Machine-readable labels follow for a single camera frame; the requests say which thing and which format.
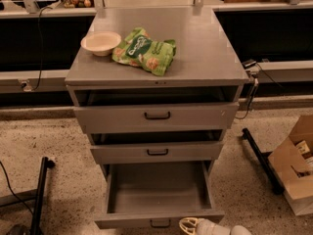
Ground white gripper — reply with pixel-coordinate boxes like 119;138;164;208
179;217;231;235

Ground grey bottom drawer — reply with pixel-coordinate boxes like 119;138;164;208
95;162;224;229

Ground grey drawer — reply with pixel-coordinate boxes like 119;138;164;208
71;90;239;134
95;162;224;229
91;130;223;165

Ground grey middle drawer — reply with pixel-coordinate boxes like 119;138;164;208
91;130;223;165

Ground grey top drawer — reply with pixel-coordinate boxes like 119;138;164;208
71;90;239;134

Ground black right stand leg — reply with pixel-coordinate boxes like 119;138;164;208
243;128;284;195

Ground black stand leg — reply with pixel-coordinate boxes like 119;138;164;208
243;128;284;195
30;157;55;235

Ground cardboard box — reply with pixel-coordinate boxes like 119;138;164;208
269;115;313;215

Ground black left stand leg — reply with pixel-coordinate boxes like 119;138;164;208
30;157;55;235

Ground green chip bag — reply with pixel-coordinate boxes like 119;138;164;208
112;27;176;76

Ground white bowl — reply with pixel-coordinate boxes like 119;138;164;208
80;31;121;57

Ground black cable right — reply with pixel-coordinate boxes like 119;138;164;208
235;59;285;120

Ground black floor cable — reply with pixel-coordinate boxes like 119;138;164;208
0;160;35;217

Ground black hanging cable left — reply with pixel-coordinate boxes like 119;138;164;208
31;5;53;92

